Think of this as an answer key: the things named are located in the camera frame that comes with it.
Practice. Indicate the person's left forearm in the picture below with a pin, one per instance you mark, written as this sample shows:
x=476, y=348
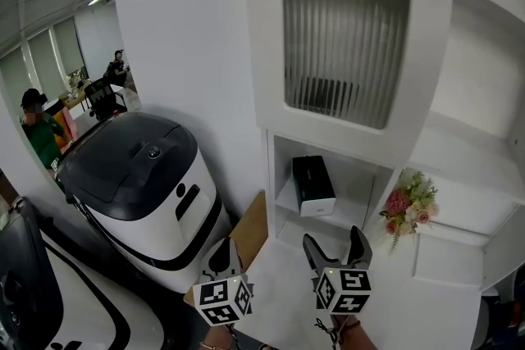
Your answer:
x=215, y=336

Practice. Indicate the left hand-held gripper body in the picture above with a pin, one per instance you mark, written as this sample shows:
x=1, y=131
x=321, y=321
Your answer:
x=221, y=299

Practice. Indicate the white and black service robot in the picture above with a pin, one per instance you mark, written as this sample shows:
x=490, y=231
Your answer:
x=143, y=209
x=82, y=299

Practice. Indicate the black and white box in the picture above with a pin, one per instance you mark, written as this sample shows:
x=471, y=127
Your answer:
x=313, y=186

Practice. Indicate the black office chair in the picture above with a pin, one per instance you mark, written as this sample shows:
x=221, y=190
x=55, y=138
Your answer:
x=102, y=98

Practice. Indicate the brown wooden panel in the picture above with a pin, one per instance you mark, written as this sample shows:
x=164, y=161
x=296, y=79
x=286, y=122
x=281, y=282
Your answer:
x=250, y=233

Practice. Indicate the pink flower bouquet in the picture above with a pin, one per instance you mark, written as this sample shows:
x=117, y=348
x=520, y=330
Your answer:
x=408, y=205

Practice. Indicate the white shelving unit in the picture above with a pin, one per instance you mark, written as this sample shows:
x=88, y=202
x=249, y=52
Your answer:
x=463, y=160

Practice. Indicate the person's right forearm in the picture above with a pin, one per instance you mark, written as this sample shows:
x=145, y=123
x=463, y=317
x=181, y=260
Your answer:
x=357, y=338

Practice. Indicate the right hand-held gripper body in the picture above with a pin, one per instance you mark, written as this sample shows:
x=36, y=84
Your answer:
x=348, y=289

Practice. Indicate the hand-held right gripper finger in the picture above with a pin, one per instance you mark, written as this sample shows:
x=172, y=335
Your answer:
x=313, y=254
x=360, y=248

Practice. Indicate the white table top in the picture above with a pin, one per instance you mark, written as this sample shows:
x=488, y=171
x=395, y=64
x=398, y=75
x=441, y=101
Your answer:
x=287, y=307

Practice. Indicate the white fluted glass cabinet door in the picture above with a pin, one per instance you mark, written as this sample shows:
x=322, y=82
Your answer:
x=266, y=53

